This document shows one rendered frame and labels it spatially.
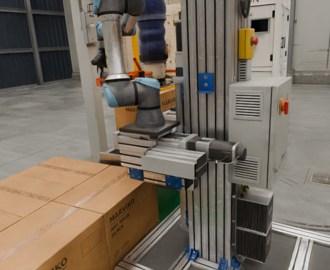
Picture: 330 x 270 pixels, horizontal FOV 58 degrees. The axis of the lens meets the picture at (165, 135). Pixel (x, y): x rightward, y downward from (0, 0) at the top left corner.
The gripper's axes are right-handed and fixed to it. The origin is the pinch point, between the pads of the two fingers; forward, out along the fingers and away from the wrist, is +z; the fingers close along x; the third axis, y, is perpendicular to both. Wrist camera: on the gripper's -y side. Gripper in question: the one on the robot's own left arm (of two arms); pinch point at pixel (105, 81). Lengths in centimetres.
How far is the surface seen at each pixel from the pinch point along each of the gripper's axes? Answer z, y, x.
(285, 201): 121, 113, -98
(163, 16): -40, 59, -11
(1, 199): 68, -53, 50
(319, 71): 79, 901, -86
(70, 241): 68, -65, -23
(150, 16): -40, 50, -5
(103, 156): 63, 23, 30
